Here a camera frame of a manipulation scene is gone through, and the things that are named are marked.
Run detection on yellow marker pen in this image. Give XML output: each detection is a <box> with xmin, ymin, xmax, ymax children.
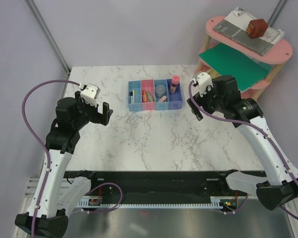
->
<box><xmin>133</xmin><ymin>89</ymin><xmax>136</xmax><ymax>104</ymax></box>

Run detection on grey setup guide booklet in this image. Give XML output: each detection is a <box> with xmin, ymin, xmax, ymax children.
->
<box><xmin>213</xmin><ymin>20</ymin><xmax>276</xmax><ymax>56</ymax></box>

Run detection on light blue drawer box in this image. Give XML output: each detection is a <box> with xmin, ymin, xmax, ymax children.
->
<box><xmin>154</xmin><ymin>79</ymin><xmax>169</xmax><ymax>111</ymax></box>

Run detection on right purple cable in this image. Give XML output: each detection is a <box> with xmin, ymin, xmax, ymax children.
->
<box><xmin>189</xmin><ymin>81</ymin><xmax>298</xmax><ymax>223</ymax></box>

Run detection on orange correction tape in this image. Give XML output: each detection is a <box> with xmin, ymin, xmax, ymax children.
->
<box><xmin>142</xmin><ymin>90</ymin><xmax>148</xmax><ymax>103</ymax></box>

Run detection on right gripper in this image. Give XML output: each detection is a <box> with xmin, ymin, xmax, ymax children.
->
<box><xmin>187</xmin><ymin>80</ymin><xmax>226</xmax><ymax>120</ymax></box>

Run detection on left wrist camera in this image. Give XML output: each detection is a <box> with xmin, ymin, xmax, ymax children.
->
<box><xmin>79</xmin><ymin>84</ymin><xmax>100</xmax><ymax>107</ymax></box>

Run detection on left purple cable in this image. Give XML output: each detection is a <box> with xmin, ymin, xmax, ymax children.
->
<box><xmin>22</xmin><ymin>79</ymin><xmax>87</xmax><ymax>238</ymax></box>

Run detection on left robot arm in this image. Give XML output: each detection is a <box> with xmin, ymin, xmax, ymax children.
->
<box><xmin>15</xmin><ymin>86</ymin><xmax>113</xmax><ymax>238</ymax></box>

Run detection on green board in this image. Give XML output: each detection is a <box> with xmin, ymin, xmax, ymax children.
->
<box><xmin>199</xmin><ymin>43</ymin><xmax>272</xmax><ymax>92</ymax></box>

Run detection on white cable duct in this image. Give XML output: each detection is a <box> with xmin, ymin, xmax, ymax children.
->
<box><xmin>75</xmin><ymin>197</ymin><xmax>223</xmax><ymax>209</ymax></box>

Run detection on black marker pen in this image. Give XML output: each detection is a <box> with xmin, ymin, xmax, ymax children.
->
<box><xmin>130</xmin><ymin>92</ymin><xmax>134</xmax><ymax>104</ymax></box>

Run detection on pink capped glue bottle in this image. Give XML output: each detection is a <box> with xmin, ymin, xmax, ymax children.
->
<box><xmin>169</xmin><ymin>75</ymin><xmax>180</xmax><ymax>94</ymax></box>

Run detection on purple cable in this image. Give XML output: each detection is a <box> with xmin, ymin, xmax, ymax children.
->
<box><xmin>22</xmin><ymin>79</ymin><xmax>87</xmax><ymax>238</ymax></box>
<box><xmin>189</xmin><ymin>81</ymin><xmax>298</xmax><ymax>223</ymax></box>

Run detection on pink wooden shelf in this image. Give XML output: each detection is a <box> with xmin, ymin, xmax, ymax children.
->
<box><xmin>195</xmin><ymin>16</ymin><xmax>293</xmax><ymax>101</ymax></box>

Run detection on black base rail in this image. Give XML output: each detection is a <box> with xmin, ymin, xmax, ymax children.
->
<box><xmin>62</xmin><ymin>170</ymin><xmax>271</xmax><ymax>206</ymax></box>

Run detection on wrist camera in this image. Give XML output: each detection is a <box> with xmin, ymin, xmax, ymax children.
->
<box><xmin>79</xmin><ymin>84</ymin><xmax>100</xmax><ymax>107</ymax></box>
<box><xmin>192</xmin><ymin>71</ymin><xmax>213</xmax><ymax>97</ymax></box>

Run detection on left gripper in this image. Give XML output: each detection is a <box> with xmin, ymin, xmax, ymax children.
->
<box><xmin>73</xmin><ymin>91</ymin><xmax>112</xmax><ymax>130</ymax></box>

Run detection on pink drawer box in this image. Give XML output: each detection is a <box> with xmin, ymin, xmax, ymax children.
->
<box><xmin>141</xmin><ymin>79</ymin><xmax>155</xmax><ymax>111</ymax></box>

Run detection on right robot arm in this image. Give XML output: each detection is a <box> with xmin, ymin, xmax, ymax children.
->
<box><xmin>187</xmin><ymin>72</ymin><xmax>298</xmax><ymax>210</ymax></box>

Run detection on white paper sheets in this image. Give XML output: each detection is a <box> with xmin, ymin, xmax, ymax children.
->
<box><xmin>225</xmin><ymin>7</ymin><xmax>285</xmax><ymax>43</ymax></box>

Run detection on red brown cube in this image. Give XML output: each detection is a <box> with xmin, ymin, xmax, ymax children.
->
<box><xmin>246</xmin><ymin>19</ymin><xmax>268</xmax><ymax>39</ymax></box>

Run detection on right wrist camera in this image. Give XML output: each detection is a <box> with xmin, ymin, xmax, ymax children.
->
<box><xmin>192</xmin><ymin>71</ymin><xmax>213</xmax><ymax>97</ymax></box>

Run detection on pink eraser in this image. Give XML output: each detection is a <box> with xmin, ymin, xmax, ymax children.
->
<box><xmin>158</xmin><ymin>95</ymin><xmax>167</xmax><ymax>103</ymax></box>

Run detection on purple drawer box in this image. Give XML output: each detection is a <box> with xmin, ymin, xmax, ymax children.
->
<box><xmin>168</xmin><ymin>84</ymin><xmax>183</xmax><ymax>110</ymax></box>

